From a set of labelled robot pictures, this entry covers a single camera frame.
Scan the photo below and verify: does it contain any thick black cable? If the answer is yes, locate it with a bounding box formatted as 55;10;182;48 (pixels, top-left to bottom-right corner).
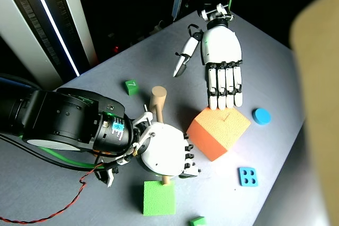
0;133;112;173

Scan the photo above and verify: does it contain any white black equipment tower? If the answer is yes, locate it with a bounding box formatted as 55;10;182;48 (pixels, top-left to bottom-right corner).
0;0;99;91

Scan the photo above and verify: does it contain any small green block letter Y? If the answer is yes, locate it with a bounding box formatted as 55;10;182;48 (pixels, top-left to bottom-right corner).
188;216;207;226

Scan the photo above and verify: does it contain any small green cube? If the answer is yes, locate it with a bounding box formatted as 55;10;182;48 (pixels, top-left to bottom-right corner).
124;79;140;96

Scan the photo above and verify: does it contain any beige blurred panel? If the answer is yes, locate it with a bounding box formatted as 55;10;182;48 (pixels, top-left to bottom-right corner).
290;0;339;226

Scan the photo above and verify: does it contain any thick green cable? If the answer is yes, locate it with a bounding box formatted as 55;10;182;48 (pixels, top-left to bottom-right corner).
34;145;109;170

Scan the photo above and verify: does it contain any large orange foam cube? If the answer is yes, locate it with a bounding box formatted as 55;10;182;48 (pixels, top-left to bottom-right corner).
186;106;252;162

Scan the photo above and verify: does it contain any grey table cloth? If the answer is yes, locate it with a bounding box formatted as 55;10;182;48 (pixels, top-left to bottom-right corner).
0;10;313;226

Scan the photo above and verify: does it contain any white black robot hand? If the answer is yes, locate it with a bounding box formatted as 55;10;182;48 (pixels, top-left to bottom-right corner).
172;23;244;111
140;121;202;179

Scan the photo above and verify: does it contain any blue round disc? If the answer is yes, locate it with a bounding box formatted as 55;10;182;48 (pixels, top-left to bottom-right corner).
252;108;272;125

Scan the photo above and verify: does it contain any large green foam cube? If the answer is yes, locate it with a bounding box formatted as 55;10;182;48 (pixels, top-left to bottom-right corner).
142;180;177;216

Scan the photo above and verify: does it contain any red black twisted cable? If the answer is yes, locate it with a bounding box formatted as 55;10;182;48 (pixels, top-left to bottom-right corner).
0;164;106;223

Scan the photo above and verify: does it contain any blue four-hole square block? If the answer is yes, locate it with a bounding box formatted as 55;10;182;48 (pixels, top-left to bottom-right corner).
237;167;259;186

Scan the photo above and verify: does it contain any white blue cable plug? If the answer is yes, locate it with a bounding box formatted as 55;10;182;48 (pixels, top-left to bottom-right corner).
171;0;184;21

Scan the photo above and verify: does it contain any wooden mallet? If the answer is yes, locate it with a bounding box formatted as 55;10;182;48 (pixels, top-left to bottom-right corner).
149;85;171;186

